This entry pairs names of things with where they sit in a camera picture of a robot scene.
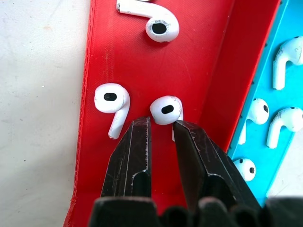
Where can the blue plastic tray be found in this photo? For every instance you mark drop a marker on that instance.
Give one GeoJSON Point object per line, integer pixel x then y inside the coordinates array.
{"type": "Point", "coordinates": [265, 99]}

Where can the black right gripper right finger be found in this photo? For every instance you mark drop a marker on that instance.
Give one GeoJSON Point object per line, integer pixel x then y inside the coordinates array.
{"type": "Point", "coordinates": [206, 165]}

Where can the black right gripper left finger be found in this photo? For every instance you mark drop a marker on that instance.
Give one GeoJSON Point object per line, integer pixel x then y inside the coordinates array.
{"type": "Point", "coordinates": [132, 160]}

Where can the white earbud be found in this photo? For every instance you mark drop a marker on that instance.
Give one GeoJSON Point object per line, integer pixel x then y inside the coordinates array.
{"type": "Point", "coordinates": [165, 110]}
{"type": "Point", "coordinates": [151, 17]}
{"type": "Point", "coordinates": [287, 59]}
{"type": "Point", "coordinates": [111, 101]}
{"type": "Point", "coordinates": [245, 169]}
{"type": "Point", "coordinates": [284, 123]}
{"type": "Point", "coordinates": [256, 113]}

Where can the red plastic tray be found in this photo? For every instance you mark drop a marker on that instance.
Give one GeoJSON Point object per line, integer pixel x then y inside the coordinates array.
{"type": "Point", "coordinates": [151, 71]}

